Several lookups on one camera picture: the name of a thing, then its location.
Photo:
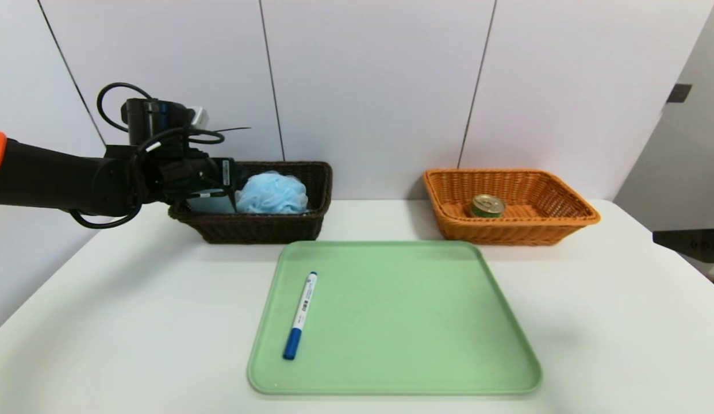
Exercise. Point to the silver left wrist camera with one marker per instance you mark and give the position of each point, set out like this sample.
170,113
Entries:
199,118

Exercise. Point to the light blue mesh loofah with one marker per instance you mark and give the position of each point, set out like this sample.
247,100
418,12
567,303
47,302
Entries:
273,195

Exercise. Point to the black zip tie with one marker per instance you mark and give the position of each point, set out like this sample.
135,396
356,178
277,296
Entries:
233,129

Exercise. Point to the blue white marker pen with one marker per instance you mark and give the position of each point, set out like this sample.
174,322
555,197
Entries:
302,310

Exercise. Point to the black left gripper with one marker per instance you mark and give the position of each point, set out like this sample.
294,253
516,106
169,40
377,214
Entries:
227,173

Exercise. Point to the dark brown wicker basket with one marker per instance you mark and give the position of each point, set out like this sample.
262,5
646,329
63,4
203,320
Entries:
265,227

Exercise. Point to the orange wicker basket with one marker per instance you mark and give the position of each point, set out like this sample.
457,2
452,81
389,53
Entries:
506,230

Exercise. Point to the dark wall bracket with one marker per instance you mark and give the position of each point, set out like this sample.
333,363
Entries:
678,94

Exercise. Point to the green plastic tray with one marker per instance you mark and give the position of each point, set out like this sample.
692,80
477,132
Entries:
403,333

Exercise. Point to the tin can green label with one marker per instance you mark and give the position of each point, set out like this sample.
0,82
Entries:
487,207

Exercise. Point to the blue-grey plastic cup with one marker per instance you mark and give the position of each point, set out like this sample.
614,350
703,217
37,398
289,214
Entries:
210,206

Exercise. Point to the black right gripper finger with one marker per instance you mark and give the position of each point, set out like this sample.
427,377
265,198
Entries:
696,243

